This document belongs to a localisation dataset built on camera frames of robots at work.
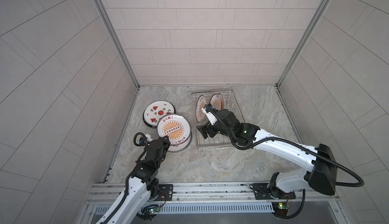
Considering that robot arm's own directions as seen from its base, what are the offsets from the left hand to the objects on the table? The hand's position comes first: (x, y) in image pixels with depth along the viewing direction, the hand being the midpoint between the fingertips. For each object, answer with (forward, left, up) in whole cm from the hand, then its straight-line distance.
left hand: (173, 133), depth 82 cm
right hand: (0, -16, +11) cm, 19 cm away
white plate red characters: (-2, -4, -2) cm, 4 cm away
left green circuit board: (-34, +7, -5) cm, 35 cm away
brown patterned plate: (+8, +1, 0) cm, 8 cm away
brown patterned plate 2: (+17, -28, +7) cm, 33 cm away
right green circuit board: (-33, -52, -9) cm, 62 cm away
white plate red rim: (+22, -24, -1) cm, 33 cm away
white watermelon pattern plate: (+20, +15, -7) cm, 26 cm away
